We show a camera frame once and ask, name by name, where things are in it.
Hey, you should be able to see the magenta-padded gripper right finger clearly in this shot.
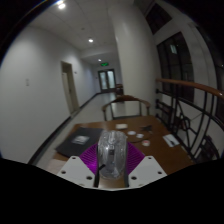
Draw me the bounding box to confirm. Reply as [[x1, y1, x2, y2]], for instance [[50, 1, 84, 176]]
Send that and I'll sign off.
[[124, 142, 168, 189]]

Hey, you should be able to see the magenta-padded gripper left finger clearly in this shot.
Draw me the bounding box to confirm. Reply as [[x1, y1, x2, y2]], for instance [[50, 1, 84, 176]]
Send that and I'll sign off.
[[56, 142, 101, 188]]

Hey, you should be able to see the transparent computer mouse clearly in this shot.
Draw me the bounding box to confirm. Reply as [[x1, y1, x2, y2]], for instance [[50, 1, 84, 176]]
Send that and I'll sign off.
[[97, 129, 128, 180]]

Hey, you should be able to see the black flat board with picture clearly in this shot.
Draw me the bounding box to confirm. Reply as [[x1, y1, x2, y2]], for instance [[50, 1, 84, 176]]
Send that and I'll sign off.
[[54, 126, 104, 158]]

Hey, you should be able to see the white paper sheet with pen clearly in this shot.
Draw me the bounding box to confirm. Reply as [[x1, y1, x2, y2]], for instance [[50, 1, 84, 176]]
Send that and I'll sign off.
[[162, 133, 180, 148]]

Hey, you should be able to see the small black clip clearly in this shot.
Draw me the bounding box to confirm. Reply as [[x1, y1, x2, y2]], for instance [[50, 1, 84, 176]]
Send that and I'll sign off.
[[139, 124, 154, 132]]

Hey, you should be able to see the wooden armchair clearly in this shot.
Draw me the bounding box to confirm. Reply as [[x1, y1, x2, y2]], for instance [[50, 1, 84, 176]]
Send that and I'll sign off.
[[101, 94, 152, 122]]

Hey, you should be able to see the brown-framed side door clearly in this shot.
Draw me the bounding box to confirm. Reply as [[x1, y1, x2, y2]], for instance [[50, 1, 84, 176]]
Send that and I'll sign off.
[[60, 60, 81, 116]]

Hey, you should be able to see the glass double door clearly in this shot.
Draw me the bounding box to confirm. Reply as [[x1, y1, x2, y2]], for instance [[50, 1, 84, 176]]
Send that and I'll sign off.
[[97, 68, 117, 94]]

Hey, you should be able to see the wooden-topped metal railing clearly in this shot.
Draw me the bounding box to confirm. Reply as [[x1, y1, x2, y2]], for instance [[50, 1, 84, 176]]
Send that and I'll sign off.
[[155, 77, 224, 164]]

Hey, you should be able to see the dark tall window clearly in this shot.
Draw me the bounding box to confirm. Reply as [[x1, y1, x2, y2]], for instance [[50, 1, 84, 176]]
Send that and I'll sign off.
[[156, 31, 196, 104]]

